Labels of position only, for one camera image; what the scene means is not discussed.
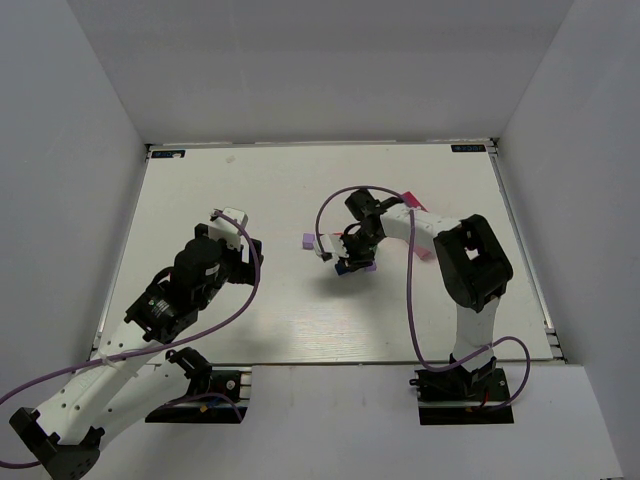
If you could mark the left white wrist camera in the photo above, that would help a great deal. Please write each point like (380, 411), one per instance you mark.
(222, 226)

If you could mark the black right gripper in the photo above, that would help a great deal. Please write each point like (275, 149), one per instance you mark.
(357, 256)

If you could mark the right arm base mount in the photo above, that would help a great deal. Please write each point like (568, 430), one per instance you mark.
(443, 400)

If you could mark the large lilac wood block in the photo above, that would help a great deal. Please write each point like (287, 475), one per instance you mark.
(308, 241)

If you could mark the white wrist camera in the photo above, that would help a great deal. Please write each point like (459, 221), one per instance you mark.
(330, 246)
(222, 226)

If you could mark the left blue table label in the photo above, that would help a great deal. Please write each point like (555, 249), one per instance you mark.
(168, 154)

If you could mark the dark blue wood block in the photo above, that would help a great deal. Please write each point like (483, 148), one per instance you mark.
(344, 267)

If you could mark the pink plastic box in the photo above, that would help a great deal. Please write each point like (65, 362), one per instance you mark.
(417, 250)

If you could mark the blue table label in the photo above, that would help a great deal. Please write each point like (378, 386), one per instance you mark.
(468, 148)
(168, 154)

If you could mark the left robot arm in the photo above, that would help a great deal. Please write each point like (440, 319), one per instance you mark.
(146, 364)

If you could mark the right blue table label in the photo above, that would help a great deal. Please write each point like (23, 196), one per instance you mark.
(468, 148)

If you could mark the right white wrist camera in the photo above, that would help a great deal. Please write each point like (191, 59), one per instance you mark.
(330, 246)

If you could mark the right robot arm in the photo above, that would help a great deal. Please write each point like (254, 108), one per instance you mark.
(474, 268)

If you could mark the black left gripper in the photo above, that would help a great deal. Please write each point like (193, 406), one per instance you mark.
(250, 265)

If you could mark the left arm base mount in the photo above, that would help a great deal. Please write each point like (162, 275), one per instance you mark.
(213, 395)

